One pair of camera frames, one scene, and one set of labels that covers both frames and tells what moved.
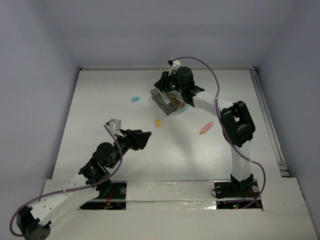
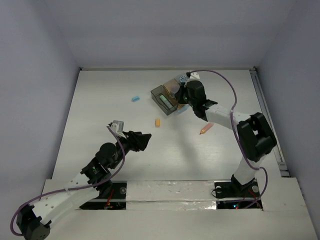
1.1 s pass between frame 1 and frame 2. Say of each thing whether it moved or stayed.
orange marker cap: stayed
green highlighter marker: moved
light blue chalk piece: stayed
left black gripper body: stayed
